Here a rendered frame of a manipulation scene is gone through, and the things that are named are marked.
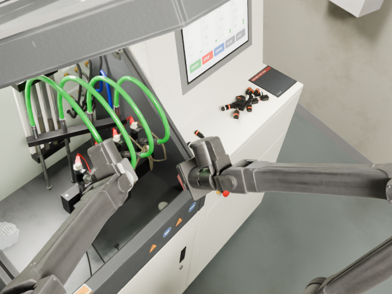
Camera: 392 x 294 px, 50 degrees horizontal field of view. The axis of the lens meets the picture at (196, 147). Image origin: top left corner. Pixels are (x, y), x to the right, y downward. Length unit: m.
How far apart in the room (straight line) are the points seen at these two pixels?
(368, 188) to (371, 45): 2.03
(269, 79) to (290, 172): 1.10
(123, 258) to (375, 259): 0.74
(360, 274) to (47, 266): 0.57
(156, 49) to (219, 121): 0.43
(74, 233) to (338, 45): 2.43
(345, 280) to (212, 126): 0.91
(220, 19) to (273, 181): 0.89
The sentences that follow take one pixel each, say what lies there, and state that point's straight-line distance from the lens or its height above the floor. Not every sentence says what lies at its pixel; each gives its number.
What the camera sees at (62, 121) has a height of 1.15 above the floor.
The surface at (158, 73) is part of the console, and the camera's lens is 1.44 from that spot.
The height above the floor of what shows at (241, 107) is 1.01.
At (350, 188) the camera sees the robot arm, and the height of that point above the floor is 1.54.
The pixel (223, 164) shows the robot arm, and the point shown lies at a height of 1.39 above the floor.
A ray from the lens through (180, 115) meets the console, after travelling 1.59.
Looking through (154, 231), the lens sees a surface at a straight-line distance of 1.37.
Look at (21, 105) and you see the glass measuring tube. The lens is 1.44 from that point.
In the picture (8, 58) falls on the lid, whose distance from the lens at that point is 0.41.
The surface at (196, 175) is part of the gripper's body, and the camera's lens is 1.03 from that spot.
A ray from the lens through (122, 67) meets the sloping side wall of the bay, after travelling 1.44.
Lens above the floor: 2.13
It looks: 47 degrees down
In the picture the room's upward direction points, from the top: 8 degrees clockwise
